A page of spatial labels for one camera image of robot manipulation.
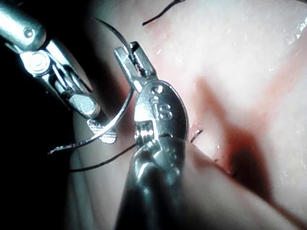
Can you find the right arm needle driver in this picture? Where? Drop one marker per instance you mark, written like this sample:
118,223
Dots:
38,62

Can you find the curved steel needle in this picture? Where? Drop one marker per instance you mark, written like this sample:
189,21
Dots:
115,123

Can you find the dark right arm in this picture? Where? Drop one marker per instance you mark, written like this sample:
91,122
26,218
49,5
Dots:
14,22

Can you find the left arm needle driver jaw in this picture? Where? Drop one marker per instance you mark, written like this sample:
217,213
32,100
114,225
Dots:
144,62
128,68

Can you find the dark left arm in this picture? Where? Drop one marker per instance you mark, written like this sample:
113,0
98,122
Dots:
149,203

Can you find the tissue pad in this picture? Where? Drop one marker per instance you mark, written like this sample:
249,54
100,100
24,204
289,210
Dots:
239,60

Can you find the black thread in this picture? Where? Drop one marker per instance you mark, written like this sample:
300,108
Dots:
105,161

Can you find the left arm needle driver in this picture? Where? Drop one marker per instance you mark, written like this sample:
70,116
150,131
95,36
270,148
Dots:
163,112

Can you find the right arm needle driver jaw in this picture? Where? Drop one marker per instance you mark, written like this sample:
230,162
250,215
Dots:
94,125
102,118

